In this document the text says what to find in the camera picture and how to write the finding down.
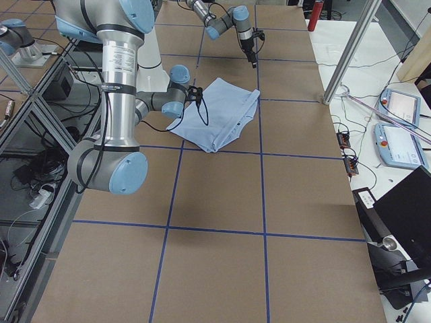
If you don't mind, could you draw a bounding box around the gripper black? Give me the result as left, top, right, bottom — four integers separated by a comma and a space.
244, 40, 257, 69

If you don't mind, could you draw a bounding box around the light blue t-shirt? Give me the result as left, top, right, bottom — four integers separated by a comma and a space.
171, 78, 260, 153

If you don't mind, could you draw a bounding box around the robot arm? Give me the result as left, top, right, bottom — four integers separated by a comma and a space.
185, 1, 265, 69
54, 1, 190, 194

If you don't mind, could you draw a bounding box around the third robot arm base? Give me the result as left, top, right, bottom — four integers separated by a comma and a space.
1, 18, 57, 68

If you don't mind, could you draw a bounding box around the red cylinder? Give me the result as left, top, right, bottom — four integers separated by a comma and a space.
308, 0, 324, 32

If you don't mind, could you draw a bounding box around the small orange circuit board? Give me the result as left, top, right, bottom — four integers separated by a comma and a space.
336, 132, 351, 149

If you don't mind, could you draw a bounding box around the far teach pendant tablet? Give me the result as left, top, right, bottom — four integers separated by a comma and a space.
378, 88, 421, 127

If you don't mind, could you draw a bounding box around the teach pendant tablet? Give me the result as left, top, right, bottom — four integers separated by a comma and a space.
374, 122, 428, 170
378, 88, 421, 127

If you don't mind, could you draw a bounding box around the near teach pendant tablet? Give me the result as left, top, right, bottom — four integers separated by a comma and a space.
374, 122, 428, 170

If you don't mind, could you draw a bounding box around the brown paper table cover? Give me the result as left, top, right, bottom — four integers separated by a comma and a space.
32, 3, 386, 322

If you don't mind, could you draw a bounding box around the black monitor on stand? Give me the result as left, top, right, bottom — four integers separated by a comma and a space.
353, 166, 430, 310

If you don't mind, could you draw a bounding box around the white power strip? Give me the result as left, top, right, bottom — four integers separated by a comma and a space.
29, 186, 54, 209

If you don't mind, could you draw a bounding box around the camera cable black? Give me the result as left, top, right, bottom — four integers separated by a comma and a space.
141, 98, 209, 133

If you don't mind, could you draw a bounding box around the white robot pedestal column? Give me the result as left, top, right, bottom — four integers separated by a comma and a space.
133, 0, 172, 94

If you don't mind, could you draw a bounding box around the aluminium frame post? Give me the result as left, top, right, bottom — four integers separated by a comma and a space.
323, 0, 382, 105

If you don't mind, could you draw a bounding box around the aluminium frame rack right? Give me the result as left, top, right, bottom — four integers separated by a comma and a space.
1, 30, 100, 322

